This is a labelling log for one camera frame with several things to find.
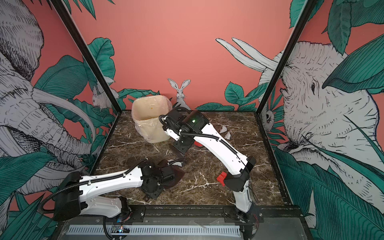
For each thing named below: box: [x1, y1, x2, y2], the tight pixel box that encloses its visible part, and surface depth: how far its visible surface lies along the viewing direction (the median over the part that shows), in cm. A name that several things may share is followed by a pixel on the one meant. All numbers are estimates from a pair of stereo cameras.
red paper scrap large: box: [216, 171, 227, 187], surface depth 88 cm
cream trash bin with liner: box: [131, 95, 173, 144], surface depth 95 cm
